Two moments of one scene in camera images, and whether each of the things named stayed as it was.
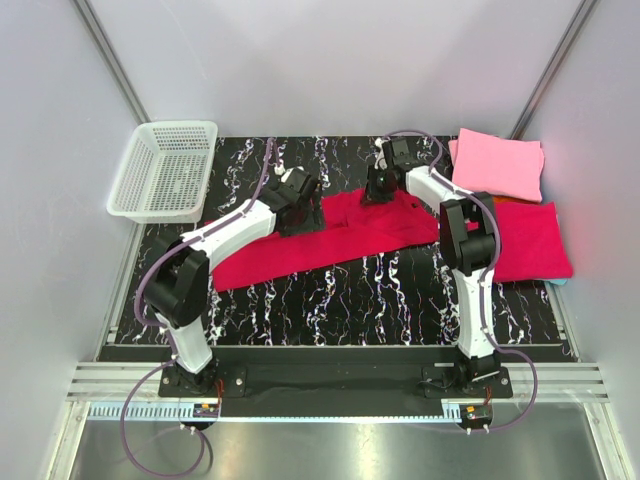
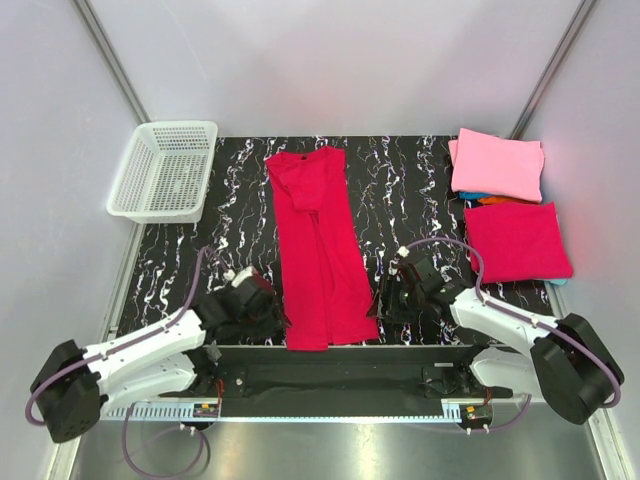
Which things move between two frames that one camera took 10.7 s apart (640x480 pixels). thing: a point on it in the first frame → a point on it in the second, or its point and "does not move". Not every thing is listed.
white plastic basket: (165, 173) does not move
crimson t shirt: (532, 244) does not move
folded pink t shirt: (491, 164) does not move
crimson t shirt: (354, 232) → (329, 295)
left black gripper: (314, 221) → (275, 319)
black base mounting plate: (336, 382) does not move
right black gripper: (371, 197) → (389, 287)
